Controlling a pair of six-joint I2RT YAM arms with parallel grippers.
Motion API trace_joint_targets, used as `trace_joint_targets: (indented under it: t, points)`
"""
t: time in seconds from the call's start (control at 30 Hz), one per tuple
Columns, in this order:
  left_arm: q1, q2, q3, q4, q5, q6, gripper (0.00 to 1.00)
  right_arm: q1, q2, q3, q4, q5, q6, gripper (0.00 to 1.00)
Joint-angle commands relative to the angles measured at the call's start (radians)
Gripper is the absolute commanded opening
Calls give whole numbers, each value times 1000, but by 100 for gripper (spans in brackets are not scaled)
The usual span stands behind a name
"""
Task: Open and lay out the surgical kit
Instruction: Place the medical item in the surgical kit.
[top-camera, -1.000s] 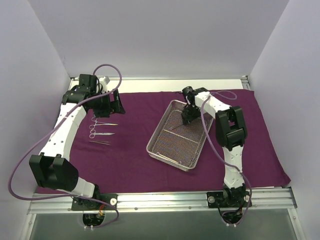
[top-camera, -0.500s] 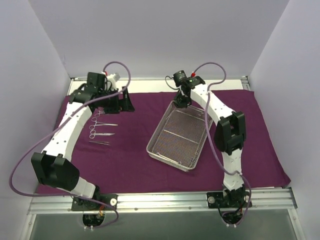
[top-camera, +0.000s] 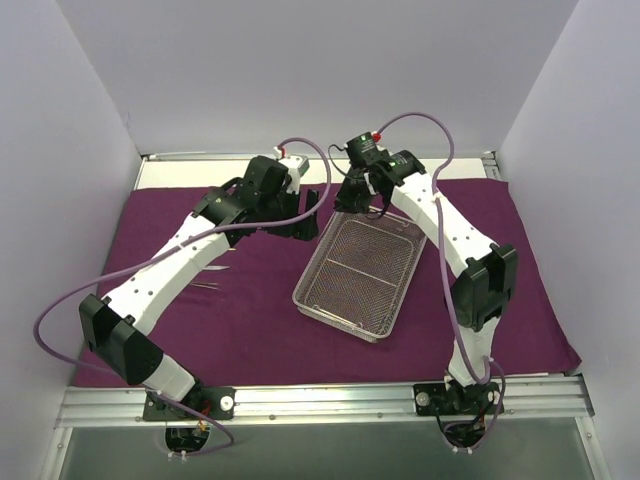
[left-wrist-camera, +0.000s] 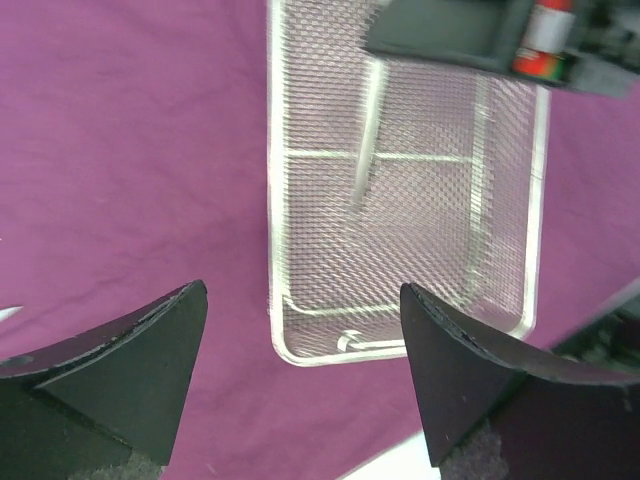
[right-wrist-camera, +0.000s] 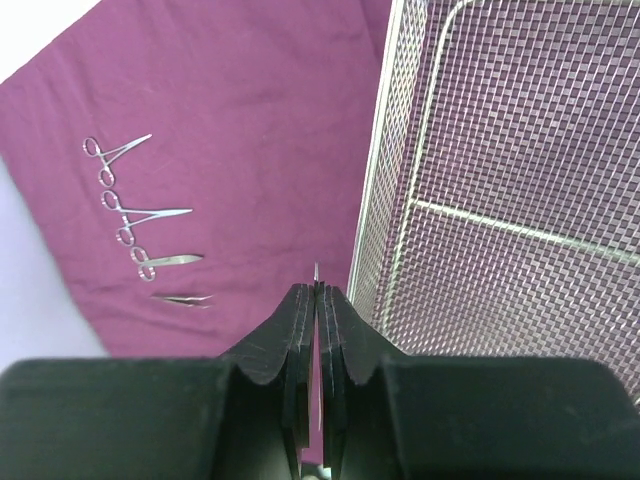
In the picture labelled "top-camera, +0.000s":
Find metal mesh instrument tray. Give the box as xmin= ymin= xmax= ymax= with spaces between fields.
xmin=292 ymin=212 xmax=427 ymax=343

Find silver tweezers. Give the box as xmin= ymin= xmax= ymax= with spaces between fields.
xmin=190 ymin=282 xmax=219 ymax=290

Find purple cloth wrap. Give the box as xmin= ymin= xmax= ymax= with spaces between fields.
xmin=69 ymin=178 xmax=585 ymax=389

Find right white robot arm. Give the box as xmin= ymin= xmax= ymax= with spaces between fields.
xmin=334 ymin=150 xmax=519 ymax=413

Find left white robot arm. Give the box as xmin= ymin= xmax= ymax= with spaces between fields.
xmin=79 ymin=173 xmax=327 ymax=419

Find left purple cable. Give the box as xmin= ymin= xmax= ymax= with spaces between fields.
xmin=32 ymin=136 xmax=333 ymax=454

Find purple cable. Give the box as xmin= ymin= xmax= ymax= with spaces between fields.
xmin=32 ymin=136 xmax=333 ymax=454
xmin=372 ymin=111 xmax=506 ymax=446

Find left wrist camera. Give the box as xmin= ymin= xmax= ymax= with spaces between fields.
xmin=243 ymin=155 xmax=288 ymax=195

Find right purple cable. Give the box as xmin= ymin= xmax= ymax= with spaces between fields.
xmin=372 ymin=111 xmax=506 ymax=446

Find aluminium right side rail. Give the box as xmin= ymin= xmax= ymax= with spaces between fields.
xmin=481 ymin=152 xmax=502 ymax=181

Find aluminium rail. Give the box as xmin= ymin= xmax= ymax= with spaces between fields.
xmin=55 ymin=376 xmax=594 ymax=428
xmin=481 ymin=152 xmax=502 ymax=181

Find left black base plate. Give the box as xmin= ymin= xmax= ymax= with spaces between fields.
xmin=142 ymin=387 xmax=236 ymax=422

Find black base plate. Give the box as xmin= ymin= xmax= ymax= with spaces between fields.
xmin=413 ymin=381 xmax=504 ymax=417
xmin=142 ymin=387 xmax=236 ymax=422

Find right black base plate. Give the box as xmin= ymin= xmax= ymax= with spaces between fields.
xmin=413 ymin=381 xmax=504 ymax=417

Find aluminium front rail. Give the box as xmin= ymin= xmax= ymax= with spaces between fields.
xmin=55 ymin=376 xmax=594 ymax=428

